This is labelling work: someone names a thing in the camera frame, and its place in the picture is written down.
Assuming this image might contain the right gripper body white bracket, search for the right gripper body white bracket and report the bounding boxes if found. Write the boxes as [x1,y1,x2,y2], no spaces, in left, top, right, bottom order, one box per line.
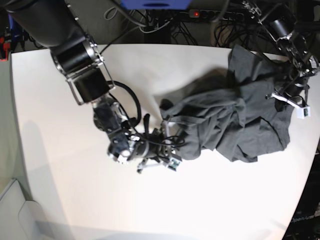
[136,115,185,174]

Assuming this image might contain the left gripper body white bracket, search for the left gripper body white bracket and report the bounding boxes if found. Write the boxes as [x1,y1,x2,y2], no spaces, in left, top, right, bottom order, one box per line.
[265,91,309,109]

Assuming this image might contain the dark grey t-shirt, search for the dark grey t-shirt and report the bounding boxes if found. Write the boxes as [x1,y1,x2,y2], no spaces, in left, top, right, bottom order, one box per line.
[160,45,294,163]

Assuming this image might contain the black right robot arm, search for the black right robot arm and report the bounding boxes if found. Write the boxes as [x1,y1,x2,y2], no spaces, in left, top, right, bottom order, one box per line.
[0,0,185,173]

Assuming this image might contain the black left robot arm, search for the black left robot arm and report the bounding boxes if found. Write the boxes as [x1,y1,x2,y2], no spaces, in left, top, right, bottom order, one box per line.
[241,0,320,119]

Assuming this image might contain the black power strip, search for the black power strip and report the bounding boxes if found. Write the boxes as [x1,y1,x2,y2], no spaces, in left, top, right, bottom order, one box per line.
[188,9,244,21]

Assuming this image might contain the blue box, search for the blue box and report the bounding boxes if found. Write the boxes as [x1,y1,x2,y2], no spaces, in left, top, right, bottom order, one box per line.
[120,0,191,10]

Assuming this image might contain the red black object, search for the red black object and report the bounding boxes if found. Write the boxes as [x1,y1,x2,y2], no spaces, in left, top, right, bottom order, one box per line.
[0,36,11,62]

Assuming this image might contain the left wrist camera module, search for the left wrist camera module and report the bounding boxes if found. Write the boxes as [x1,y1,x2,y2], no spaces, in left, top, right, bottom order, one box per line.
[296,106,311,119]

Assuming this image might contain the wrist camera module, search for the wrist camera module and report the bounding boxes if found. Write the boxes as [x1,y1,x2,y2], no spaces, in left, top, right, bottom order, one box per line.
[166,155,182,172]
[296,106,311,119]

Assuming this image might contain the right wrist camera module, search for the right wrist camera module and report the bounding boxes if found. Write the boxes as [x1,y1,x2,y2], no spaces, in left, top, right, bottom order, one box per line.
[166,155,182,172]

